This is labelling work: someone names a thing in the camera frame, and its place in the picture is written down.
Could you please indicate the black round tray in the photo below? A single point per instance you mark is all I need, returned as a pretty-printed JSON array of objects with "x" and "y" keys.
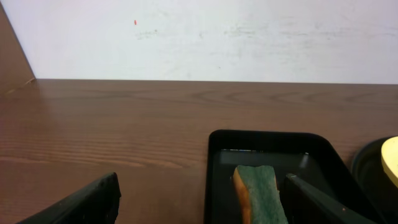
[{"x": 367, "y": 170}]

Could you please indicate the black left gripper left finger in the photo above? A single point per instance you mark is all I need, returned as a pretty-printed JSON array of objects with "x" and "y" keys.
[{"x": 96, "y": 203}]

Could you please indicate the black rectangular tray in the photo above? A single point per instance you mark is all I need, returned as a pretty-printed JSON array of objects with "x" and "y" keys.
[{"x": 308, "y": 156}]

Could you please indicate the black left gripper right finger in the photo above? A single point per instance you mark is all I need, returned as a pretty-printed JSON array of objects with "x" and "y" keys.
[{"x": 304, "y": 203}]

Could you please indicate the orange green scrub sponge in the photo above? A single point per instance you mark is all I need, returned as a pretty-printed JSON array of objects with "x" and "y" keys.
[{"x": 258, "y": 195}]

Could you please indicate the yellow plate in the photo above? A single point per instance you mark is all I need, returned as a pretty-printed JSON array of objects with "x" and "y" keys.
[{"x": 389, "y": 159}]

